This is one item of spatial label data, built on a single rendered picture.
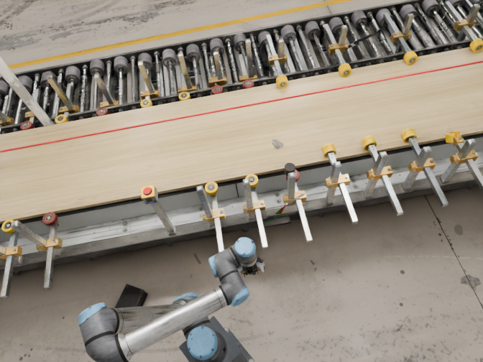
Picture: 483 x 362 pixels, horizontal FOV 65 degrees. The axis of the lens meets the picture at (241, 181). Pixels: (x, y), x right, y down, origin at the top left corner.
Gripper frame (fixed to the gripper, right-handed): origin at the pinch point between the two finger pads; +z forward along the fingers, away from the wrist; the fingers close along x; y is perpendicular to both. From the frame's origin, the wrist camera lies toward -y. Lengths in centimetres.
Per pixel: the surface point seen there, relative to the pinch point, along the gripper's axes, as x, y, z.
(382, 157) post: 81, -37, -21
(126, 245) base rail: -74, -38, 24
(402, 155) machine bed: 112, -58, 18
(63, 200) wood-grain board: -105, -67, 4
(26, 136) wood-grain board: -135, -127, 4
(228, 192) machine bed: -4, -60, 22
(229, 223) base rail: -7.1, -38.9, 23.8
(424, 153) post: 106, -37, -16
